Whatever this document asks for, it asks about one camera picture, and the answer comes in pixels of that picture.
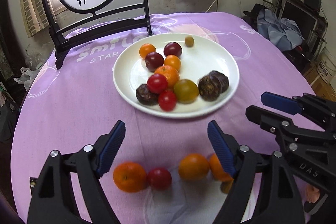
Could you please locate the orange kumquat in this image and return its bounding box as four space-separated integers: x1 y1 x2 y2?
139 43 156 59

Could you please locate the large mandarin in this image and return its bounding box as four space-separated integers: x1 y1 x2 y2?
154 65 180 88

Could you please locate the cherry tomato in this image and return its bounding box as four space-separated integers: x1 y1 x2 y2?
147 73 169 94
147 168 172 190
158 90 177 111

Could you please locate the small mandarin back right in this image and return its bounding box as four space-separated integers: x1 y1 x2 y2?
209 154 233 182

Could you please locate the large dark plum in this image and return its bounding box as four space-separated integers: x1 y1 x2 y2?
145 52 164 72

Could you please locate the greenish yellow round fruit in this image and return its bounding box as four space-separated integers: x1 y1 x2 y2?
173 79 199 104

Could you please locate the orange round fruit front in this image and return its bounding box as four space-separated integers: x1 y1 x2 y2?
163 55 182 72

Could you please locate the yellow orange round fruit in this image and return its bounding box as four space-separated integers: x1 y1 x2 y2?
178 153 210 181

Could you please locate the black metal rack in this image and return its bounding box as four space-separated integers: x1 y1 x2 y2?
263 0 328 60

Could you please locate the white bucket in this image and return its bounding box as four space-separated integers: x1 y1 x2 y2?
317 47 336 84

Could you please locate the dark water chestnut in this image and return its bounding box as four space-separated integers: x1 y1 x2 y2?
209 71 229 93
135 84 158 106
198 75 222 102

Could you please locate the cherry tomato front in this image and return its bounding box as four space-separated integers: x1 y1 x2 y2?
147 73 169 94

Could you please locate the blue clothes pile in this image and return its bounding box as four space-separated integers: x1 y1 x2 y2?
257 9 304 52

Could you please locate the small dark red plum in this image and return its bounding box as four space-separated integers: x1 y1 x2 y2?
163 42 182 57

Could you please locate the black smartphone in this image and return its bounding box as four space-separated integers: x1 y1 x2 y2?
30 177 38 195

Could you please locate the white plastic bag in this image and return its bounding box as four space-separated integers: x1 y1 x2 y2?
14 65 42 91

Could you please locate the purple tablecloth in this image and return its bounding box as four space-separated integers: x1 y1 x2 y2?
10 11 325 224

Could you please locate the mandarin orange back left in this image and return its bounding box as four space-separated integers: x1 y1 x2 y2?
113 162 147 193

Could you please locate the white oval plate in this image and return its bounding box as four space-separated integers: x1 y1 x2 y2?
113 33 240 119

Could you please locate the right human hand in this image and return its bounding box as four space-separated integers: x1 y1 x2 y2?
304 184 320 213

